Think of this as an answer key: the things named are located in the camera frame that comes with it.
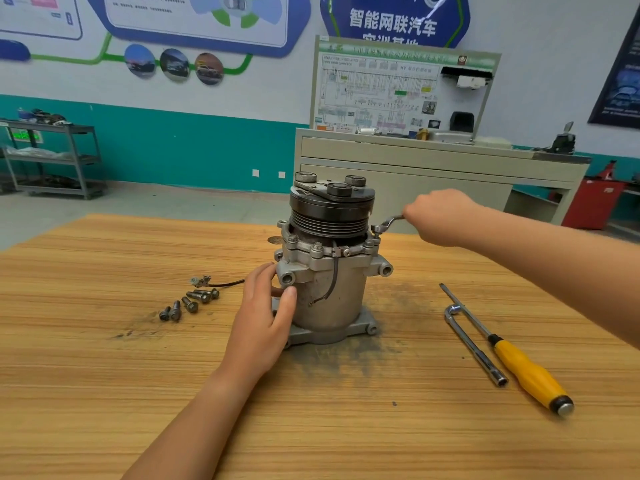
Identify person's left hand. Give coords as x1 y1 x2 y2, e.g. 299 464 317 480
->
220 261 299 384

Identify silver combination wrench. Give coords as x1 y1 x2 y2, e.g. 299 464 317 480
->
372 215 405 236

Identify grey metal compressor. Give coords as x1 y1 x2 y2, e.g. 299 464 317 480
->
190 171 394 347

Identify white infographic wall panel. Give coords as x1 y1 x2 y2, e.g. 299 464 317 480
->
0 0 84 41

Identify round photo wall decal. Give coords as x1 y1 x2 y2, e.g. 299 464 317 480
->
194 53 226 87
123 43 158 80
159 47 192 83

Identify blue hexagon wall sign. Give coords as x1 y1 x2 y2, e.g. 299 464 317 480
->
320 0 471 48

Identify dark wall poster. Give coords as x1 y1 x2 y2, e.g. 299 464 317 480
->
588 5 640 131

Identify person's left forearm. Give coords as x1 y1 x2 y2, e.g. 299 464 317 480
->
122 363 256 480

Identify person's right hand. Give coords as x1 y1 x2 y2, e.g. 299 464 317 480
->
402 187 486 248

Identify white wiring display board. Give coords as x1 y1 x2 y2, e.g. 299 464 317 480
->
310 35 502 141

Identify silver L-shaped socket wrench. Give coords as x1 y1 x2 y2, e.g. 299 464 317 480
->
444 303 509 388

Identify blue rounded infographic panel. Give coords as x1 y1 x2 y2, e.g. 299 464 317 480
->
84 0 313 59

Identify yellow handled screwdriver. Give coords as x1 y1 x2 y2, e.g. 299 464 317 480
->
439 283 576 418

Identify beige workbench cabinet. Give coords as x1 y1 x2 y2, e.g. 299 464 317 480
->
293 127 592 228

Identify person's right forearm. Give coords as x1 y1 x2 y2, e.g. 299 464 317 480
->
465 205 640 348

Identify grey metal shelf cart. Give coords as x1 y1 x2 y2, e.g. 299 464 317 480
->
5 107 103 201

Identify red cabinet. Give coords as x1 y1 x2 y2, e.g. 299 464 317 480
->
563 175 626 231

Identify small black device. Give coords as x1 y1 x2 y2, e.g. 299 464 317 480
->
550 121 578 156

